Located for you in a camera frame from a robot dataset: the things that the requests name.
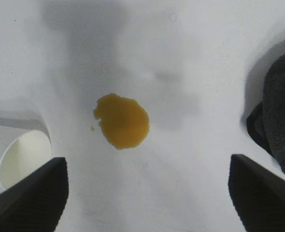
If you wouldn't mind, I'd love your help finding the white paper cup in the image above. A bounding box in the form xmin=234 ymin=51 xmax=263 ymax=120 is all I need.
xmin=0 ymin=98 xmax=52 ymax=191

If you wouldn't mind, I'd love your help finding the dark grey cloth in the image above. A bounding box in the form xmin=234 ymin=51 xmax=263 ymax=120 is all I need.
xmin=246 ymin=48 xmax=285 ymax=184

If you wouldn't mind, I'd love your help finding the orange liquid spill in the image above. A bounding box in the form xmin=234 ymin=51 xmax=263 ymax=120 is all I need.
xmin=92 ymin=93 xmax=150 ymax=150

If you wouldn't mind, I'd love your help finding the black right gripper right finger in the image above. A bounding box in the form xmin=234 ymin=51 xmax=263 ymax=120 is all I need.
xmin=228 ymin=154 xmax=285 ymax=232

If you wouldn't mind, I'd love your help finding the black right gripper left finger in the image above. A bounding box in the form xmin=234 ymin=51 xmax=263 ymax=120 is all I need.
xmin=0 ymin=157 xmax=69 ymax=232

